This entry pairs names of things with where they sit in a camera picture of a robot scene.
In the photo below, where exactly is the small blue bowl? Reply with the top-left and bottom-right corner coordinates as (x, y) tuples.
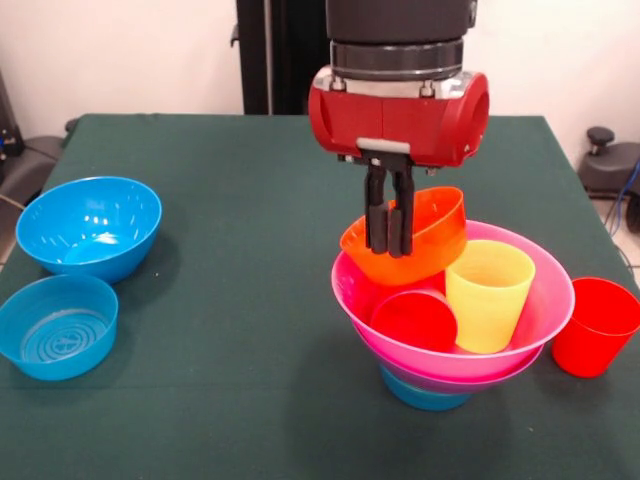
(378, 365), (475, 412)
(0, 274), (120, 382)

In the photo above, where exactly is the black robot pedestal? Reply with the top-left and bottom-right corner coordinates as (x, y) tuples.
(230, 0), (331, 115)

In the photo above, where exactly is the large pink bowl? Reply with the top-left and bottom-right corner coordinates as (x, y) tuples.
(330, 219), (576, 384)

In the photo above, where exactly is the large blue bowl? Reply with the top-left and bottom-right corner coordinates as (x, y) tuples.
(15, 175), (163, 285)

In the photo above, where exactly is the dark green tablecloth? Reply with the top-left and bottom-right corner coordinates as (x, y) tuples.
(0, 112), (640, 480)

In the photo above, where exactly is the yellow cup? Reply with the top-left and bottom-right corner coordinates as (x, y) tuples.
(444, 239), (537, 355)

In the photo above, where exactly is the crimson cup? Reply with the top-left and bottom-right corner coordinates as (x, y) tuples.
(370, 287), (459, 354)

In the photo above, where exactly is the red cup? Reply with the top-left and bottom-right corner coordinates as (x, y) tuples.
(551, 277), (640, 379)

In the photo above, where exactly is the dark grey stand base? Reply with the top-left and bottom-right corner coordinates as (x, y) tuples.
(0, 134), (64, 211)
(578, 126), (640, 199)

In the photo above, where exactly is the orange bowl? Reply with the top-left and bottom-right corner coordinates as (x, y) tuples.
(339, 186), (468, 287)

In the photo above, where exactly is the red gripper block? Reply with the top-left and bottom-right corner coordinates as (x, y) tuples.
(307, 65), (491, 260)

